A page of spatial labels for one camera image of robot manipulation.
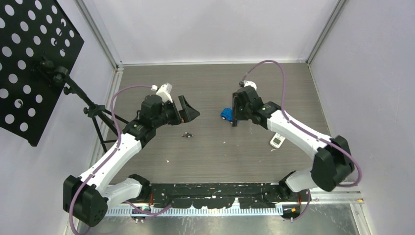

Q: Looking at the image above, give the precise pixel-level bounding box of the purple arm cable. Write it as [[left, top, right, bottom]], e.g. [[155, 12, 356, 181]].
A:
[[240, 59, 364, 188], [68, 85, 158, 235]]

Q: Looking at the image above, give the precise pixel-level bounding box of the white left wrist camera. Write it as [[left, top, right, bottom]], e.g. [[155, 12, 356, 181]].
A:
[[150, 83, 173, 103]]

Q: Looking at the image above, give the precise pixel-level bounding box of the black perforated board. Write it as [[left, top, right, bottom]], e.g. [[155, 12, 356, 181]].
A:
[[0, 0, 84, 146]]

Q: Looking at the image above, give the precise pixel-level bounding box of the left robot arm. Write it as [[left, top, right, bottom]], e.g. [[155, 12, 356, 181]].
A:
[[63, 94, 200, 227]]

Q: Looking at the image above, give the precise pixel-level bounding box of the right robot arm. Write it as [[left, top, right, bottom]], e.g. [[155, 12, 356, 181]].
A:
[[232, 86, 355, 201]]

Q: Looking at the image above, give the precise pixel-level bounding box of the black remote control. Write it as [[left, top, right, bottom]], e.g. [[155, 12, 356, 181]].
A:
[[231, 93, 238, 127]]

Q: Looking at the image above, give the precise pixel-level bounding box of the blue toy car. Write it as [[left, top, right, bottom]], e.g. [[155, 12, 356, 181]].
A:
[[220, 108, 233, 124]]

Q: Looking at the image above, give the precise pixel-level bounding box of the black tripod stand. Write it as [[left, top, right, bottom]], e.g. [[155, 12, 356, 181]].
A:
[[32, 56, 117, 153]]

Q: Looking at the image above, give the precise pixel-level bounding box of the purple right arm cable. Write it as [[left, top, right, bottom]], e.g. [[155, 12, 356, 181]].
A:
[[240, 59, 364, 188]]

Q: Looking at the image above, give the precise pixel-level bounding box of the white air conditioner remote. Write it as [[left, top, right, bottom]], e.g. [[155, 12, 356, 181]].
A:
[[269, 133, 286, 149]]

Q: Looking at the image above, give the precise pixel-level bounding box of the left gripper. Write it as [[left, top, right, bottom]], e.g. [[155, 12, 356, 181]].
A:
[[153, 95, 199, 128]]

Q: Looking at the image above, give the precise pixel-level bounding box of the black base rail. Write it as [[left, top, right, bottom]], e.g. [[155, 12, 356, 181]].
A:
[[119, 182, 312, 210]]

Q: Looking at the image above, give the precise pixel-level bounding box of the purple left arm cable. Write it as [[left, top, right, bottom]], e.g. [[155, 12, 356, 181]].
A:
[[68, 85, 158, 235]]

